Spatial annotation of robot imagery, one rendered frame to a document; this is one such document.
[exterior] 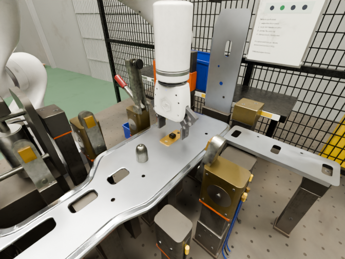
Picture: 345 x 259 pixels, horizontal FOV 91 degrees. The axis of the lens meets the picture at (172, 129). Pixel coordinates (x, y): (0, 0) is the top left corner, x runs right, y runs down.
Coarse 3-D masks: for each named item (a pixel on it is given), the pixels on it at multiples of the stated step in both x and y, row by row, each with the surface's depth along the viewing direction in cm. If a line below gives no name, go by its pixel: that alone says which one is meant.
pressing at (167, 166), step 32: (160, 128) 58; (192, 128) 58; (224, 128) 58; (96, 160) 45; (128, 160) 45; (160, 160) 45; (192, 160) 46; (96, 192) 38; (128, 192) 37; (160, 192) 38; (32, 224) 32; (64, 224) 32; (96, 224) 32; (32, 256) 27; (64, 256) 27
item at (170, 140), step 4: (172, 132) 56; (176, 132) 56; (168, 136) 54; (172, 136) 52; (176, 136) 54; (160, 140) 52; (164, 140) 52; (168, 140) 52; (172, 140) 52; (176, 140) 53; (168, 144) 51
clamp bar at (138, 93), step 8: (128, 64) 50; (136, 64) 48; (128, 72) 52; (136, 72) 53; (136, 80) 54; (136, 88) 53; (136, 96) 54; (144, 96) 56; (136, 104) 56; (144, 104) 58
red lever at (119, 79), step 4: (116, 76) 59; (120, 76) 60; (116, 80) 59; (120, 80) 59; (120, 84) 59; (124, 84) 58; (124, 88) 59; (128, 88) 59; (128, 92) 58; (132, 96) 58
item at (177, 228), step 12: (156, 216) 34; (168, 216) 34; (180, 216) 34; (156, 228) 34; (168, 228) 32; (180, 228) 32; (192, 228) 33; (168, 240) 32; (180, 240) 30; (168, 252) 36; (180, 252) 33
